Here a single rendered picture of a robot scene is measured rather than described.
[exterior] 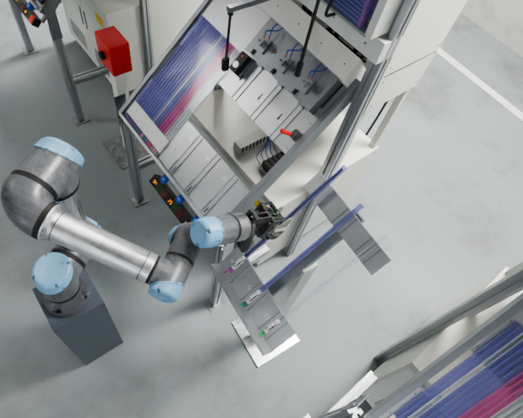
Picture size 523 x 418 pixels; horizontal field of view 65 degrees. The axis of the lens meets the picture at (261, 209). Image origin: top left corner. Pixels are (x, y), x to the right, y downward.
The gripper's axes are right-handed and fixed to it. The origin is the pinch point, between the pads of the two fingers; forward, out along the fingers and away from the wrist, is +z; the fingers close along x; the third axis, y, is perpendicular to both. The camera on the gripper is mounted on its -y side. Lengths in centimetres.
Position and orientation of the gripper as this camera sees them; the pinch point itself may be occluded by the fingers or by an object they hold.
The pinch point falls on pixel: (283, 222)
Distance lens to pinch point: 127.2
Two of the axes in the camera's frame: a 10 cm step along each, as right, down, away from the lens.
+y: 5.4, -6.5, -5.4
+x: -5.4, -7.6, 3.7
